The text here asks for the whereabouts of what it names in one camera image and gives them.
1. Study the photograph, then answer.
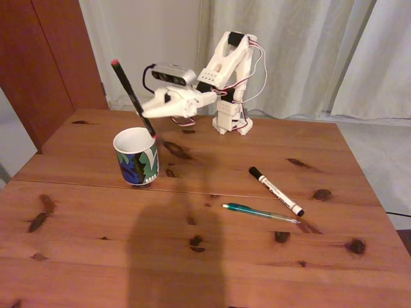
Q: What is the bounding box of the white cup with leaf print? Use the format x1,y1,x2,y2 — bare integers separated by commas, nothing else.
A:
112,126,161,187

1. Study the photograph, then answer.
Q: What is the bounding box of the teal transparent ballpoint pen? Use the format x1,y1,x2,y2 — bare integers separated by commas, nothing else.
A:
222,203,302,225

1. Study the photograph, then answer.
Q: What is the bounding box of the white curtain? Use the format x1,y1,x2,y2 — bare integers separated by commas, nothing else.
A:
192,0,375,119
329,0,411,120

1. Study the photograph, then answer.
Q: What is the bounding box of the black pen with red ends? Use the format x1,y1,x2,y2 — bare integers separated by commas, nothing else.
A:
110,58,159,141

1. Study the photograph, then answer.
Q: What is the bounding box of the white marker with black caps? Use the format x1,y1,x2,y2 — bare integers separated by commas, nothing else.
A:
249,166,305,218

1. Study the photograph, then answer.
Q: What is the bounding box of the silver oval camera box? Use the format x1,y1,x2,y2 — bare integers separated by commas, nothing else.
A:
150,62,197,87

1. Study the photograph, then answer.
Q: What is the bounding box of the brown wooden cabinet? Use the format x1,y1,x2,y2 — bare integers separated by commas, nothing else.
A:
0,0,109,155

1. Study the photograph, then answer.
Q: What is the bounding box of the black camera cable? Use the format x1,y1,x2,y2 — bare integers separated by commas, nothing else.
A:
142,64,158,96

